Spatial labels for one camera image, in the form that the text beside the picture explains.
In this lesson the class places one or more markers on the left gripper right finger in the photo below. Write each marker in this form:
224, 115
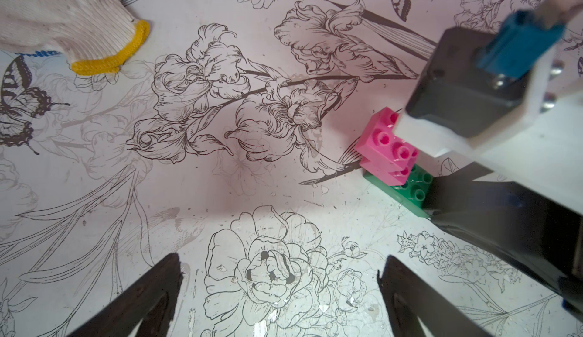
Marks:
413, 305

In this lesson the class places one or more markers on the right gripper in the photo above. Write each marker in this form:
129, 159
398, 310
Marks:
522, 201

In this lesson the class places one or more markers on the pink lego brick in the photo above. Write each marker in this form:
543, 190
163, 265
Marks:
390, 178
380, 146

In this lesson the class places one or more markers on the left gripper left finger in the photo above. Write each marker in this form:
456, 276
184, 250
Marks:
148, 306

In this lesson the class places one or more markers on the white work glove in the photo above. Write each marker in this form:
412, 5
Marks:
95, 36

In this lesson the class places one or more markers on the green lego brick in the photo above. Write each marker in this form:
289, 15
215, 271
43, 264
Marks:
411, 194

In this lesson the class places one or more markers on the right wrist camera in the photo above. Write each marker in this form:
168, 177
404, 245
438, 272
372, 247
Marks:
479, 90

